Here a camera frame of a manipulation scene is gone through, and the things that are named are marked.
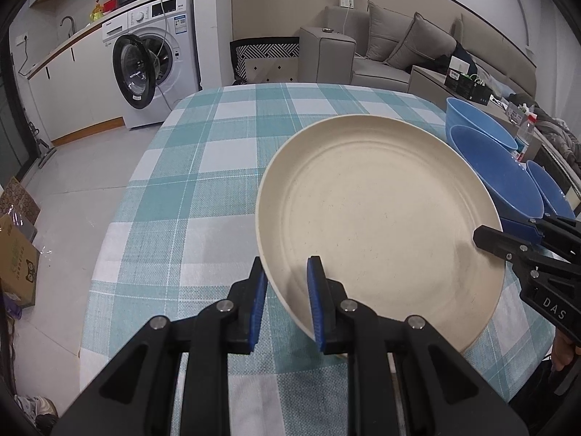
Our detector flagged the teal checkered tablecloth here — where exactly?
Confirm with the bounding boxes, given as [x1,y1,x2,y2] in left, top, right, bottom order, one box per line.
[79,82,564,436]

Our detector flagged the white sneaker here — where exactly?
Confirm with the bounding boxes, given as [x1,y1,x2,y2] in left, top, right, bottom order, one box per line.
[13,394,59,432]

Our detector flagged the grey clothing pile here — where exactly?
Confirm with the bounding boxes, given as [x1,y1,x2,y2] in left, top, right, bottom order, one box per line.
[536,109,581,169]

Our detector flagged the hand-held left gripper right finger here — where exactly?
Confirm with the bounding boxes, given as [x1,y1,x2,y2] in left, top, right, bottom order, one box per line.
[306,255,529,436]

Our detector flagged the tissue box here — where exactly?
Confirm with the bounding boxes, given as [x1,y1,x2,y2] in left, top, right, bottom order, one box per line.
[506,102,539,123]

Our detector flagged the person's right hand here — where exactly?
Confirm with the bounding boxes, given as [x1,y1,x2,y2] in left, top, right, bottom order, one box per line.
[550,331,579,372]

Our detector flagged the plastic water bottle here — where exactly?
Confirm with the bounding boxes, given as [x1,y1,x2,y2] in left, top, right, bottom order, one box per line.
[515,115,539,162]

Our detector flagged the grey cushion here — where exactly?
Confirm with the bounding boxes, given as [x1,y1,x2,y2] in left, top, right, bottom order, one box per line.
[365,1,416,62]
[383,12,457,73]

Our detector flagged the beige plate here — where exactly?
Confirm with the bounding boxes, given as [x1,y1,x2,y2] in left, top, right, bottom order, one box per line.
[255,116,505,356]

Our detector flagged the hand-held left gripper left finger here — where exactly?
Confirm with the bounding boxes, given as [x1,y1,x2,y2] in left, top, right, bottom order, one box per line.
[50,257,269,436]

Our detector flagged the blue bowl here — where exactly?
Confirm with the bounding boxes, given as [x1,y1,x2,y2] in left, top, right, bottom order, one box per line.
[445,97,518,155]
[527,161,577,219]
[449,125,544,219]

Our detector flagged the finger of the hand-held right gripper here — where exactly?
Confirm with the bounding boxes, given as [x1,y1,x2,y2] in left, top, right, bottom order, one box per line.
[473,226,581,282]
[501,215,581,255]

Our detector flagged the grey sofa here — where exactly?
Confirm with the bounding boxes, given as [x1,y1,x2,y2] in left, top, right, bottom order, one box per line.
[298,2,581,114]

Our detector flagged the dark navy cushion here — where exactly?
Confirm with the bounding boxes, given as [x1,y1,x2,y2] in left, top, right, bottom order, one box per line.
[436,41,477,73]

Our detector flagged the white washing machine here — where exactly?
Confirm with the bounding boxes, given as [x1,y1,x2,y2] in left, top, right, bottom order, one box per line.
[101,0,201,130]

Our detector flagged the white lower cabinets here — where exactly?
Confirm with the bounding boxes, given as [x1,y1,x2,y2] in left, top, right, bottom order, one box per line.
[27,23,125,146]

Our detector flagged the black glass door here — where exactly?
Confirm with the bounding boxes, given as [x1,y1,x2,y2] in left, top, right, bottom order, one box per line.
[0,77,28,191]

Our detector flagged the black box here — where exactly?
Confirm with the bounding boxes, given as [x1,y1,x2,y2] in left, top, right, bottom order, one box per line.
[444,70,493,104]

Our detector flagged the cardboard box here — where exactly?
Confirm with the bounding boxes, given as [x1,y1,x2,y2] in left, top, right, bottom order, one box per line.
[0,176,42,310]

